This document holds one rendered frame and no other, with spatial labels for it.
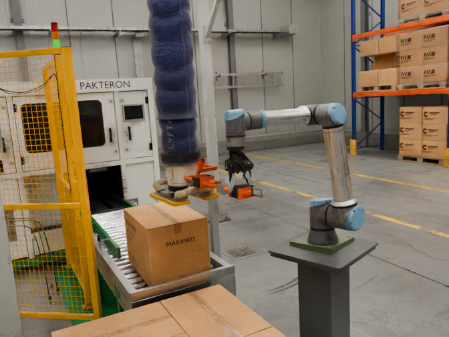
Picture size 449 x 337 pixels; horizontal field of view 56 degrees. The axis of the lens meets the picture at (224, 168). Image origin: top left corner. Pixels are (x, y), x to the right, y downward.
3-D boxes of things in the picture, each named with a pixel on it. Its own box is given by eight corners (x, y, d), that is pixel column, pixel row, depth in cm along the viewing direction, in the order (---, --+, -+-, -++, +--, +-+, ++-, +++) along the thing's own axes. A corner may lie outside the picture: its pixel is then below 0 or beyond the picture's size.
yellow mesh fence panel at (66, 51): (1, 331, 332) (-44, 55, 297) (9, 324, 342) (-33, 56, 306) (104, 335, 316) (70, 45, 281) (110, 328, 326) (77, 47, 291)
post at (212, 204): (214, 307, 348) (206, 188, 332) (221, 305, 351) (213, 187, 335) (218, 311, 342) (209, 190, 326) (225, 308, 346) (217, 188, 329)
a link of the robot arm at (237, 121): (250, 108, 192) (232, 109, 186) (250, 136, 194) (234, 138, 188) (236, 108, 199) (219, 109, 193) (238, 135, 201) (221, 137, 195)
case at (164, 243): (128, 260, 314) (123, 208, 307) (179, 249, 331) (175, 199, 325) (152, 291, 261) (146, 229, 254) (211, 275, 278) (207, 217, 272)
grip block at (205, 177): (192, 186, 226) (190, 176, 225) (207, 184, 231) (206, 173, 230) (199, 189, 219) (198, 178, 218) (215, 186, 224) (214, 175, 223)
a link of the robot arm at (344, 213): (343, 222, 260) (326, 101, 244) (369, 227, 247) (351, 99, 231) (328, 231, 251) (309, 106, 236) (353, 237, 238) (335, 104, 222)
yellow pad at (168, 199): (149, 196, 255) (148, 188, 254) (164, 193, 260) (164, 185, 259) (174, 206, 226) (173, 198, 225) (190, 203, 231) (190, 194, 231)
